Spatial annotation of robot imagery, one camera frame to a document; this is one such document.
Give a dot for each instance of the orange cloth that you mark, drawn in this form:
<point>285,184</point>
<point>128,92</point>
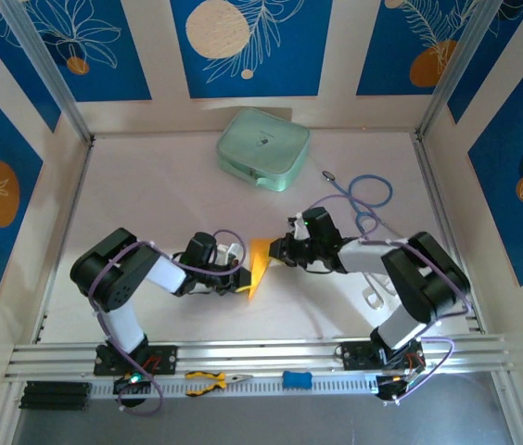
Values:
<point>259,264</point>

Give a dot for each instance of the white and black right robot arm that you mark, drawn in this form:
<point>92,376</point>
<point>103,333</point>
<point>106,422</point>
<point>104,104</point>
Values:
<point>424,278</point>

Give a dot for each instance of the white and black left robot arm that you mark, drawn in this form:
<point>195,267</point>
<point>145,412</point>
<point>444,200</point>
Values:
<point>118,278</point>

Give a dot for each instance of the blue stethoscope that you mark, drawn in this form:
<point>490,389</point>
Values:
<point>373,178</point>

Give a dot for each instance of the mint green zip pouch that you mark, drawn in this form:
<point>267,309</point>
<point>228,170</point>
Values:
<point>261,148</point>

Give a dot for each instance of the yellow black pliers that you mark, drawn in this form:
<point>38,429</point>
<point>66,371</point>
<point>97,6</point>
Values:
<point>206,384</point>

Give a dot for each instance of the black extrusion block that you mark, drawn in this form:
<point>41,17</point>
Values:
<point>53,395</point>

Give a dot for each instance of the aluminium mounting rail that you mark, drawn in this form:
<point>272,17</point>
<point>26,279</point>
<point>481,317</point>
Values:
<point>252,354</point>

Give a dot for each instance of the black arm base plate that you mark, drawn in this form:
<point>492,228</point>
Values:
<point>164,359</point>
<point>356,354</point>

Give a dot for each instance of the aluminium table side rail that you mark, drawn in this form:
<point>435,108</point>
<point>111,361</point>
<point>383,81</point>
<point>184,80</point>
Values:
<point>437,208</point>
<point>64,222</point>

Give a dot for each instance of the aluminium frame post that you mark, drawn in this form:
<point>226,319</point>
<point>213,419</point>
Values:
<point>470,60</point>
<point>48,69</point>

